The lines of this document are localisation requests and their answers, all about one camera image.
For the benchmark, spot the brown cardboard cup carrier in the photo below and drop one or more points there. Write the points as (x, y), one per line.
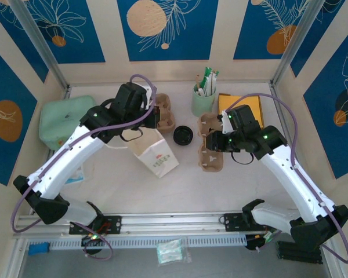
(168, 121)
(210, 162)

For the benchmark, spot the white paper takeout bag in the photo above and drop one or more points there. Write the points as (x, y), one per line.
(159, 162)

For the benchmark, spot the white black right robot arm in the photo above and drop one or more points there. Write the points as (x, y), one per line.
(293, 179)

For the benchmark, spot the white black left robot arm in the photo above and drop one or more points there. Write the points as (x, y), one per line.
(61, 165)

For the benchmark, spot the black plastic cup lid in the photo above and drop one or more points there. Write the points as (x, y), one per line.
(183, 135)

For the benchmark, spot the mint green utensil holder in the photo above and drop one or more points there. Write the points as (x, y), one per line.
(203, 105)

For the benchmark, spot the yellow napkin stack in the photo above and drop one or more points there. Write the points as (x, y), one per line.
(243, 100)

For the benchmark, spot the wooden stir stick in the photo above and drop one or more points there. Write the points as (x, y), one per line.
(197, 79)

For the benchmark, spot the green tipped wrapped straw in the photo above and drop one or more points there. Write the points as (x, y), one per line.
(216, 74)
(206, 73)

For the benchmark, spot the mint green insulated bag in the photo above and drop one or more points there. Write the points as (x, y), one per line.
(58, 116)

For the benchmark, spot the blue white wipe packet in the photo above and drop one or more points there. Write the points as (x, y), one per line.
(75, 176)

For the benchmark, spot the clear plastic packet bag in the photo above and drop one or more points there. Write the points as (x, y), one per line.
(169, 252)

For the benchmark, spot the black ribbed block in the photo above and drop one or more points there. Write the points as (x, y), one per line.
(284, 255)

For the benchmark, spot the blue clamp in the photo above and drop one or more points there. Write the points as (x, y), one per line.
(39, 249)

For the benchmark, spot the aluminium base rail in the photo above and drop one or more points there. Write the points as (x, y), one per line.
(177, 221)

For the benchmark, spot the aluminium frame post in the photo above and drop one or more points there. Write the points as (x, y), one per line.
(295, 43)
(40, 43)

